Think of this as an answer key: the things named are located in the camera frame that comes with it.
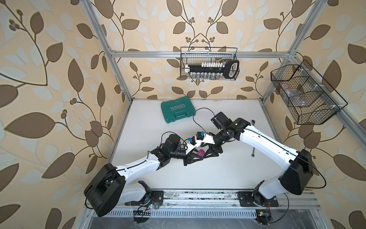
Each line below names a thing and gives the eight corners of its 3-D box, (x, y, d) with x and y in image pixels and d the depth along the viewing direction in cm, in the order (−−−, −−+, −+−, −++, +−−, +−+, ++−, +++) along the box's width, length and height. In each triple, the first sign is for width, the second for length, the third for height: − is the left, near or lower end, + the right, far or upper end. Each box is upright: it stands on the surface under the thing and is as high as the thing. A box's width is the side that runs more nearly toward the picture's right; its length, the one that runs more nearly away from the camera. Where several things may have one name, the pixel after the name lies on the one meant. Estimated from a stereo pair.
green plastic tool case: (165, 124, 107) (164, 119, 103) (160, 106, 119) (159, 101, 115) (196, 116, 112) (196, 111, 108) (188, 99, 124) (188, 95, 120)
